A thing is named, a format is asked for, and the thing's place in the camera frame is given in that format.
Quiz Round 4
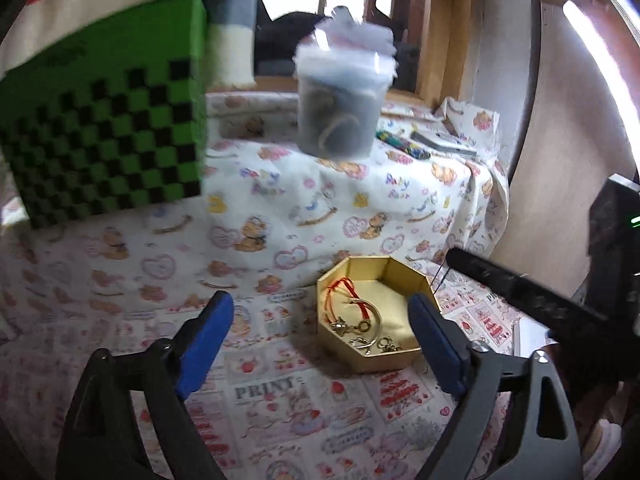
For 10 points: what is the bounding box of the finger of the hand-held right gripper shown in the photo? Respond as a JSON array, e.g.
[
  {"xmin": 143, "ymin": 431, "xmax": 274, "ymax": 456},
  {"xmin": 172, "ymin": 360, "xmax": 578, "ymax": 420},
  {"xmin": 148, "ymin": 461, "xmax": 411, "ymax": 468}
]
[{"xmin": 445, "ymin": 247, "xmax": 609, "ymax": 342}]

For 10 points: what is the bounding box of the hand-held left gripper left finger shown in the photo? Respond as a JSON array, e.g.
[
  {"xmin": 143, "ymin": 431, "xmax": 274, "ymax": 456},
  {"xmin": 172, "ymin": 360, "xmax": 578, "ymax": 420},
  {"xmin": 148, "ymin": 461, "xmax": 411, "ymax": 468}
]
[{"xmin": 55, "ymin": 290, "xmax": 236, "ymax": 480}]

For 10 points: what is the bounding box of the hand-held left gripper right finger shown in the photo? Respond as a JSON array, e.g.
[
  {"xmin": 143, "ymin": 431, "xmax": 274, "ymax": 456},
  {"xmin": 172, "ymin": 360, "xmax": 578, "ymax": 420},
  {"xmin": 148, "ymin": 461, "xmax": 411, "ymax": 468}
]
[{"xmin": 407, "ymin": 293, "xmax": 584, "ymax": 480}]

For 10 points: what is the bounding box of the silver ball chain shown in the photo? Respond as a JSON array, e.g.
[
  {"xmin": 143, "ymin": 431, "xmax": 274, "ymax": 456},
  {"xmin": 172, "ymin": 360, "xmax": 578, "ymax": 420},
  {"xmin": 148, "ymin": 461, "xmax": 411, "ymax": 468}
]
[{"xmin": 350, "ymin": 336, "xmax": 402, "ymax": 357}]

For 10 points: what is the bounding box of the silver bangle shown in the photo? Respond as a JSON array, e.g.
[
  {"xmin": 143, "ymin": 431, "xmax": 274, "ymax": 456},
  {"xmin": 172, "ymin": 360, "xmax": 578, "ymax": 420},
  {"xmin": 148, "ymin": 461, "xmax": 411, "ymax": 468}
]
[{"xmin": 344, "ymin": 297, "xmax": 385, "ymax": 344}]

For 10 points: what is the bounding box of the gold octagonal paper box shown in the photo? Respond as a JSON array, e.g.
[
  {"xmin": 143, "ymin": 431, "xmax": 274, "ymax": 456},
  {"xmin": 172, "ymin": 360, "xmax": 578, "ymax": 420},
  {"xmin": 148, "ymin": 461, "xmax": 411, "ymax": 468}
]
[{"xmin": 316, "ymin": 255, "xmax": 442, "ymax": 374}]

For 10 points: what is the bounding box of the gold charm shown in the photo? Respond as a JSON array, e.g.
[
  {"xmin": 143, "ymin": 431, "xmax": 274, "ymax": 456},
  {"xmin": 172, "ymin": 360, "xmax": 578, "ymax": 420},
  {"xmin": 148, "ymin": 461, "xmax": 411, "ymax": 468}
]
[{"xmin": 332, "ymin": 315, "xmax": 372, "ymax": 339}]

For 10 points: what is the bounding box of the red string bracelet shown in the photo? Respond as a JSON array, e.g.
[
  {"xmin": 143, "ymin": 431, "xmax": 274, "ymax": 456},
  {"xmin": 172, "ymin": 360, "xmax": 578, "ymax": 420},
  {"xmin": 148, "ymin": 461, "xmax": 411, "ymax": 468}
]
[{"xmin": 326, "ymin": 279, "xmax": 362, "ymax": 322}]

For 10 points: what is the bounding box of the white card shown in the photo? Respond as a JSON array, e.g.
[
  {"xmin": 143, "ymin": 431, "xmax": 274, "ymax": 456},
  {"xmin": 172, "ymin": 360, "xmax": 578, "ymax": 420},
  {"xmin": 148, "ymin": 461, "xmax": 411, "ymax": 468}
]
[{"xmin": 514, "ymin": 316, "xmax": 557, "ymax": 357}]

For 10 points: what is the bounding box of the strawberry printed cloth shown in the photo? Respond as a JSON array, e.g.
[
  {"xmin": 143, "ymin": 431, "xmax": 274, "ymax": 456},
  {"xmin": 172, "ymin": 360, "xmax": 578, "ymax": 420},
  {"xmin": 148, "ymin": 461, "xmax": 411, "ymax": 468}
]
[{"xmin": 0, "ymin": 265, "xmax": 601, "ymax": 480}]

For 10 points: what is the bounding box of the bear printed white cloth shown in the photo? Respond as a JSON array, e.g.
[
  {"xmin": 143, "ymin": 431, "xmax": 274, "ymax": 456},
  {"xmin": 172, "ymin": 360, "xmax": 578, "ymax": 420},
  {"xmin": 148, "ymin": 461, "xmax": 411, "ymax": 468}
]
[{"xmin": 0, "ymin": 91, "xmax": 511, "ymax": 331}]

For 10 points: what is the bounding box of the flat silver device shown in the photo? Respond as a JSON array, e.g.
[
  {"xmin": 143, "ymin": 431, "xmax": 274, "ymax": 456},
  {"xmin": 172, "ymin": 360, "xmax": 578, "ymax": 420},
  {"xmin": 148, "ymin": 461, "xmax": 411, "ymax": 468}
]
[{"xmin": 411, "ymin": 129, "xmax": 479, "ymax": 159}]

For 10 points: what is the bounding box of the green black checkered box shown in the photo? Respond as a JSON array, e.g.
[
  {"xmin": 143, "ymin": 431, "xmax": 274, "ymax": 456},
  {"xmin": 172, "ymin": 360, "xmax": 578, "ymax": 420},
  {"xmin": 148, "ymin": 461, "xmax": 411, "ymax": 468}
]
[{"xmin": 0, "ymin": 0, "xmax": 209, "ymax": 232}]

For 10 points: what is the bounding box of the translucent plastic container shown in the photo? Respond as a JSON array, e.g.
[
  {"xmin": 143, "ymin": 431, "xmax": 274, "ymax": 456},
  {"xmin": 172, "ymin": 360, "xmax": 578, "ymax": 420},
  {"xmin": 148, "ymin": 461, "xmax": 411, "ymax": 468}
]
[{"xmin": 293, "ymin": 6, "xmax": 398, "ymax": 159}]

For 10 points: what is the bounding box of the wooden chair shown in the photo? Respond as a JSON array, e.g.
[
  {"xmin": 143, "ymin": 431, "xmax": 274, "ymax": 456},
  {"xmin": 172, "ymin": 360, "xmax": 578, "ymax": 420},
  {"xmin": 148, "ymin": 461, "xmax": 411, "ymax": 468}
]
[{"xmin": 310, "ymin": 0, "xmax": 437, "ymax": 98}]

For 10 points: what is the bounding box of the cream fabric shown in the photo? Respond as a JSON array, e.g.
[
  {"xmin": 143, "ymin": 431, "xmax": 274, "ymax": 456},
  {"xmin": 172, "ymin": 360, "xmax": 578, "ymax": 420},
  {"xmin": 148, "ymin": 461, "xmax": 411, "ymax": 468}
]
[{"xmin": 0, "ymin": 0, "xmax": 162, "ymax": 77}]

